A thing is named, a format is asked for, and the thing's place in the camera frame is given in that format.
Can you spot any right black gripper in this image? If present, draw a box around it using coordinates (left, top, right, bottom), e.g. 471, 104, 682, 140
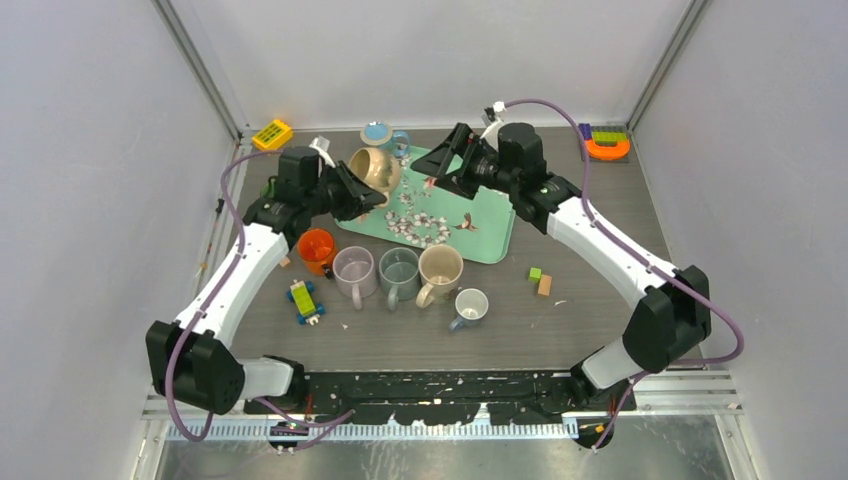
411, 124, 518, 201

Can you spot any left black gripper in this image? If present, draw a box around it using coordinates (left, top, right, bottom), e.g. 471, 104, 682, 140
304, 161, 385, 222

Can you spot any beige teapot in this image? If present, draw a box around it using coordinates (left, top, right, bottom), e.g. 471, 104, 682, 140
348, 147, 402, 208

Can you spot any orange mug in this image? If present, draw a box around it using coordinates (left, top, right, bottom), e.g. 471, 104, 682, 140
297, 228, 338, 279

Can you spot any lilac mug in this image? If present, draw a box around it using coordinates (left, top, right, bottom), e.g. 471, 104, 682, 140
332, 246, 379, 310

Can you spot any tall floral mug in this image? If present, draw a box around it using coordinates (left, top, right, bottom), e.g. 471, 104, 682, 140
415, 244, 464, 309

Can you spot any grey mug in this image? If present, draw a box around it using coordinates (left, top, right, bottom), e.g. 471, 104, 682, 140
378, 247, 422, 311

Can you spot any small blue-grey cup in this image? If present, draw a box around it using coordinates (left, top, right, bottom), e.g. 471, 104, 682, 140
449, 288, 489, 332

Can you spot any cream floral mug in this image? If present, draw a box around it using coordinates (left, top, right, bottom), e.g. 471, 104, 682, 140
260, 176, 277, 199

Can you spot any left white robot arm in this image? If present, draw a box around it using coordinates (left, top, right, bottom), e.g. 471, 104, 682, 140
145, 136, 386, 415

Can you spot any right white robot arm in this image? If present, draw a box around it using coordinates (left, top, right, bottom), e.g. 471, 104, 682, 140
411, 103, 711, 411

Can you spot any blue mug behind tray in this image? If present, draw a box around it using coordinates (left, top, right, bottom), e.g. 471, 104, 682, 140
360, 121, 411, 158

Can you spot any green floral tray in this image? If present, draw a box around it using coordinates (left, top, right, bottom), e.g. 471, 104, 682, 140
337, 147, 515, 265

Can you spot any yellow toy block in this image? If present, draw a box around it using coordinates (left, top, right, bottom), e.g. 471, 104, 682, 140
251, 119, 294, 154

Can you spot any toy brick car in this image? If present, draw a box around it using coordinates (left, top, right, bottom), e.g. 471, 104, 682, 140
287, 280, 326, 326

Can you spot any green cube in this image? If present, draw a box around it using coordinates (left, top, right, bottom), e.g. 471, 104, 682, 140
528, 267, 542, 283

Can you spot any wooden block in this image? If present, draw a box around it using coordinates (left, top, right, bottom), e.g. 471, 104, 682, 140
537, 274, 552, 297

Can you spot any orange and green toy stack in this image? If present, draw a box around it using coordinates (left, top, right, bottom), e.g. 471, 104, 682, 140
578, 123, 631, 162

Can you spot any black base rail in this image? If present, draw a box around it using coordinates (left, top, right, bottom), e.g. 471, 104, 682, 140
244, 369, 628, 426

